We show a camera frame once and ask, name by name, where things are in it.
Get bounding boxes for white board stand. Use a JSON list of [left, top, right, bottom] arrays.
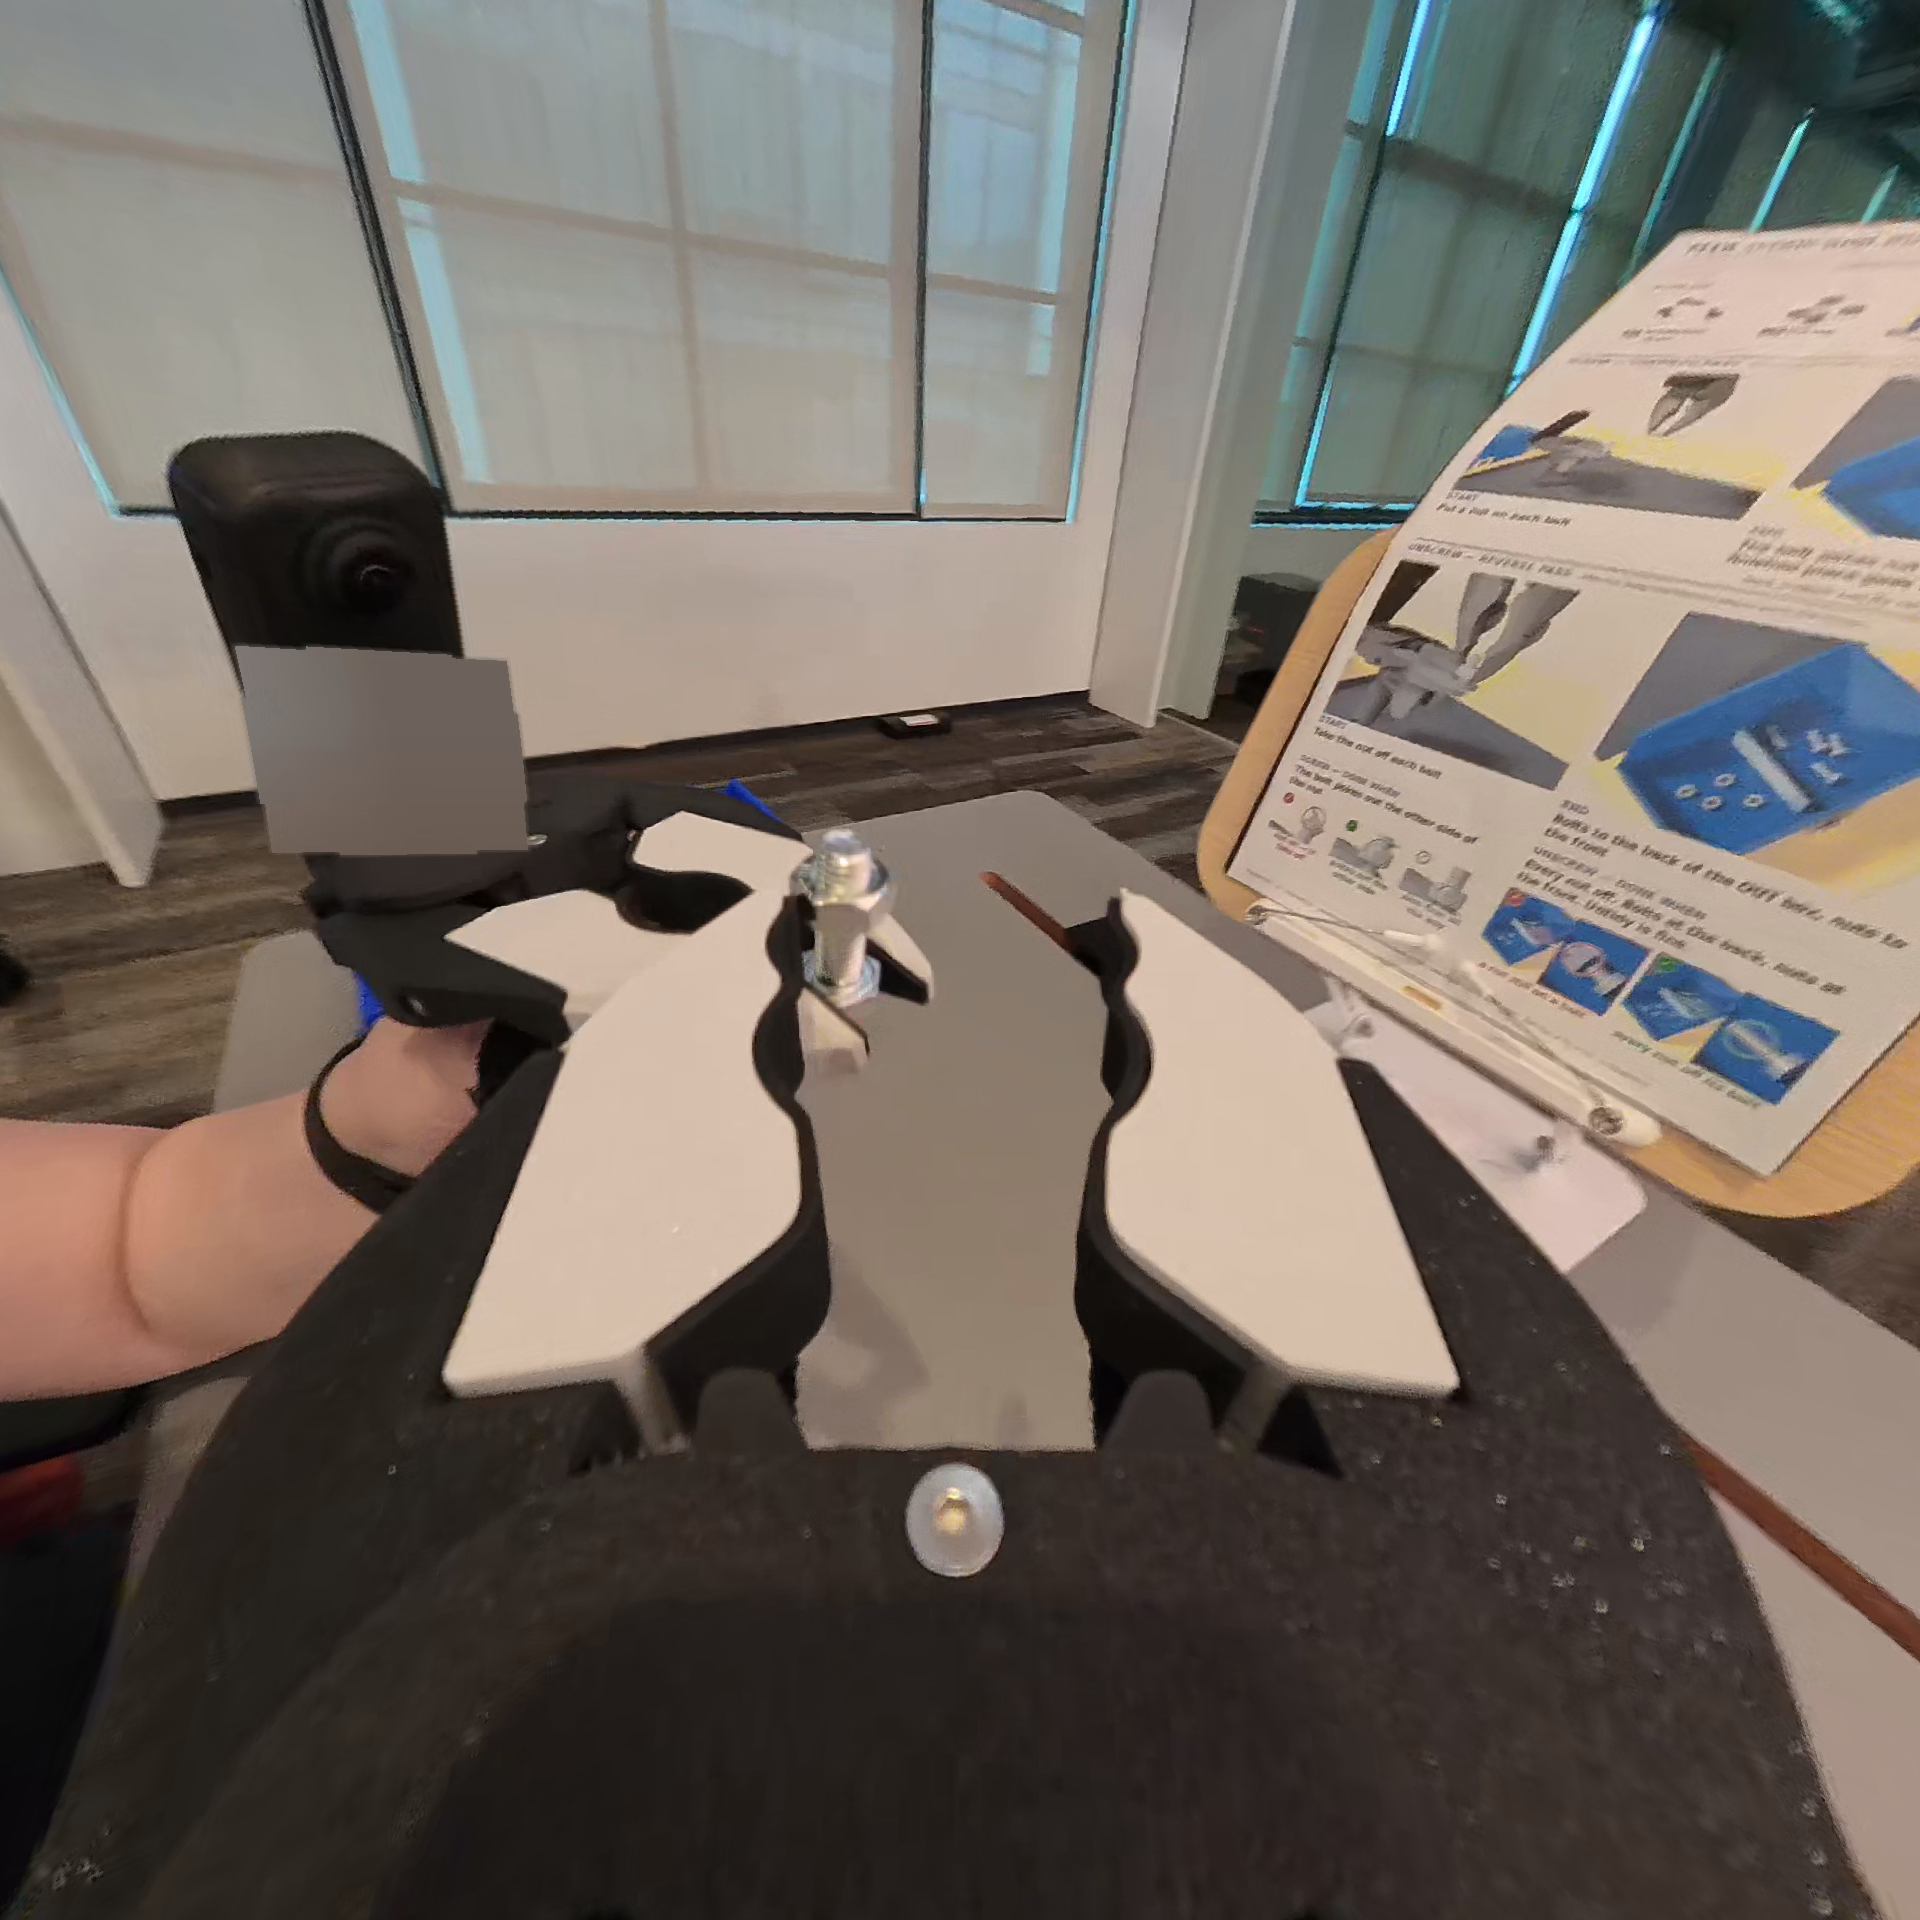
[[1291, 900, 1653, 1279]]

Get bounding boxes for person's left forearm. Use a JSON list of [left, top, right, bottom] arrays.
[[0, 1104, 408, 1404]]

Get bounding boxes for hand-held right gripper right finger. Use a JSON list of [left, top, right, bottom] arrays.
[[1074, 890, 1466, 1449]]

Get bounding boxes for blue plastic bin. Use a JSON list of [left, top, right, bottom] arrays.
[[331, 786, 791, 1042]]

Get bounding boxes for instruction poster board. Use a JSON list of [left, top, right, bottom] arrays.
[[1199, 224, 1920, 1220]]

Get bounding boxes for dark storage box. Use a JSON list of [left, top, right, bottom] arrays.
[[1227, 572, 1327, 722]]

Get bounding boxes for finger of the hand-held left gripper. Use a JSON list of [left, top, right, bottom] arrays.
[[639, 805, 819, 914], [446, 890, 753, 1032]]

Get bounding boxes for silver hex bolt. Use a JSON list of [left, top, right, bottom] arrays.
[[794, 826, 897, 1012]]

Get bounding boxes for glass partition window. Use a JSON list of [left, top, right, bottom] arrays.
[[1275, 0, 1920, 513]]

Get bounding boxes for large window with blinds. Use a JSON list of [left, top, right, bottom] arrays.
[[0, 0, 1129, 520]]

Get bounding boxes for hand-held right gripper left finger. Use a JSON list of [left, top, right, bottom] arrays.
[[441, 892, 833, 1449]]

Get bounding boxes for black wristwatch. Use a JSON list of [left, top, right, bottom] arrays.
[[302, 1036, 454, 1216]]

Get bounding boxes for person's left hand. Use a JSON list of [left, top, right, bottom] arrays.
[[326, 1015, 506, 1187]]

